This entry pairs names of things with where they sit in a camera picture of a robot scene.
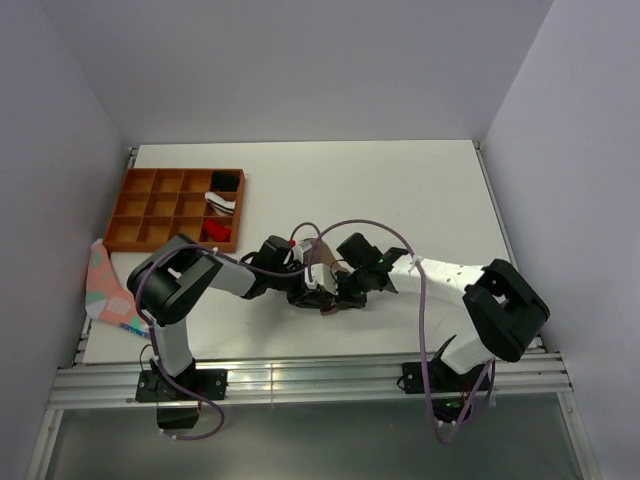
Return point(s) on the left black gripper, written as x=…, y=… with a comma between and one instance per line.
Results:
x=305, y=296

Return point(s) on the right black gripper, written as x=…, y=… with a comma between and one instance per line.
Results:
x=343, y=299

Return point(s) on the brown striped sock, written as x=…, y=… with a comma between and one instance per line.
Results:
x=317, y=299

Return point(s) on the red christmas sock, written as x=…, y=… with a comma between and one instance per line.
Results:
x=216, y=232

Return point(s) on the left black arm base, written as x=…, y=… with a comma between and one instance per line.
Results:
x=153, y=388

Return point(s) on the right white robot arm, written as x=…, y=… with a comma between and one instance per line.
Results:
x=505, y=313

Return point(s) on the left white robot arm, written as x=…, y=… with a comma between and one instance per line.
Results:
x=170, y=282

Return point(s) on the white black rolled sock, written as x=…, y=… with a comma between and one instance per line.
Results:
x=220, y=205

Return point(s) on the orange compartment tray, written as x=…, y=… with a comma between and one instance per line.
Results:
x=155, y=204

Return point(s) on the pink patterned sock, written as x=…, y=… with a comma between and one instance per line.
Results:
x=105, y=299

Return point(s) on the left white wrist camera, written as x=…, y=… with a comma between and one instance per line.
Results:
x=300, y=249

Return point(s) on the aluminium frame rail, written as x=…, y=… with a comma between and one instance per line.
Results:
x=314, y=380

